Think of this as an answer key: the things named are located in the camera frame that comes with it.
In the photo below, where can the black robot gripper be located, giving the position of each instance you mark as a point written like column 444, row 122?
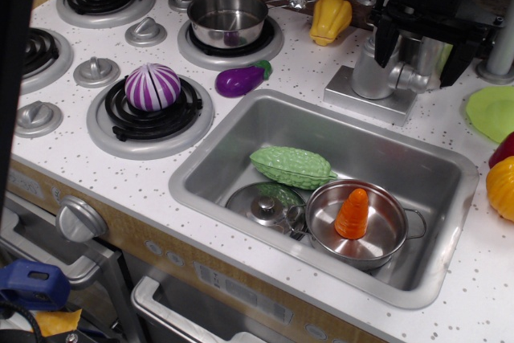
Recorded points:
column 461, row 23

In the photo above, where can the silver toy faucet lever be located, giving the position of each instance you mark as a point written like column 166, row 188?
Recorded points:
column 416, row 69

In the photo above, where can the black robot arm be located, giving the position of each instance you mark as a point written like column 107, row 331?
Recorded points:
column 467, row 27

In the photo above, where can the silver toy faucet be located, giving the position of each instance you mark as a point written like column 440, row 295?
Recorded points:
column 366, row 89

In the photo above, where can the green toy plate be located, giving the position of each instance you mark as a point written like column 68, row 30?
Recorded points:
column 490, row 111

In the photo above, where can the yellow toy bell pepper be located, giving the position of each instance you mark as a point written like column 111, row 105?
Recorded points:
column 330, row 18

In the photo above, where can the red toy vegetable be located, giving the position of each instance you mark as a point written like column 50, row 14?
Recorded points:
column 504, row 150

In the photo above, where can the orange yellow toy pumpkin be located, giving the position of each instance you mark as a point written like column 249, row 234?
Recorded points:
column 499, row 186

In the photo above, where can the green toy bitter gourd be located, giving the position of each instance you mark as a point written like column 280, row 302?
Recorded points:
column 293, row 167

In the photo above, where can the orange toy carrot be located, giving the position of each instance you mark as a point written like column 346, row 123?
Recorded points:
column 352, row 218

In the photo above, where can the purple toy eggplant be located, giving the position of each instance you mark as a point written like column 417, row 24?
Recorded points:
column 239, row 81

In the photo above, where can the steel pot on burner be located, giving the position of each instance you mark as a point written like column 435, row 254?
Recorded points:
column 227, row 23

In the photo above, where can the silver sink basin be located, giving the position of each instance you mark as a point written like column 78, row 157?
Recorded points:
column 424, row 187

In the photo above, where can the steel pot lid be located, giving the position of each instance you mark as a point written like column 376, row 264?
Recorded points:
column 272, row 205

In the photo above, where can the back right black burner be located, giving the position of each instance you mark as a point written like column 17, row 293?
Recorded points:
column 266, row 47

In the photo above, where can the black burner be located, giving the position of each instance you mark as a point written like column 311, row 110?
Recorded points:
column 266, row 47
column 48, row 56
column 100, row 14
column 124, row 131

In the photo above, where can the purple white striped onion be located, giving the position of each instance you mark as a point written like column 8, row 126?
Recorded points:
column 152, row 87

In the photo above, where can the silver stove knob middle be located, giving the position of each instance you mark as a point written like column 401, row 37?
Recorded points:
column 146, row 33

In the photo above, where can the front right black burner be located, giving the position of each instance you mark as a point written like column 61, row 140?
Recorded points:
column 124, row 131

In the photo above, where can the back left black burner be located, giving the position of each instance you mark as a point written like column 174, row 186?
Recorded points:
column 100, row 14

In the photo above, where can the silver stove knob lower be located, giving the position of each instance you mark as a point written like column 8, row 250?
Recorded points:
column 96, row 73

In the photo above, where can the front left black burner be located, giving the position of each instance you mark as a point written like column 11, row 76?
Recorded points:
column 48, row 56

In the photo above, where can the silver oven dial knob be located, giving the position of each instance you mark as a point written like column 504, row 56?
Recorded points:
column 79, row 222

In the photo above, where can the silver stove knob front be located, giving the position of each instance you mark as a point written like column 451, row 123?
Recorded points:
column 37, row 119

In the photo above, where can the yellow cloth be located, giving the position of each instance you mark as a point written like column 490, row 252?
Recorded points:
column 56, row 322

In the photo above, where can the silver right post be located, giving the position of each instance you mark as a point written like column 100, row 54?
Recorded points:
column 498, row 68

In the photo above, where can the steel pot with handles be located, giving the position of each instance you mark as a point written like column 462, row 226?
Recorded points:
column 387, row 230

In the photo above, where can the silver dishwasher door handle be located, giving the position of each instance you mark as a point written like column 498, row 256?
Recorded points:
column 143, row 301

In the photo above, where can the black foreground post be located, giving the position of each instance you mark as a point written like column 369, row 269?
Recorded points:
column 15, row 19

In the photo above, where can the silver oven door handle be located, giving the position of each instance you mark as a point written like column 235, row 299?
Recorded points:
column 29, row 232

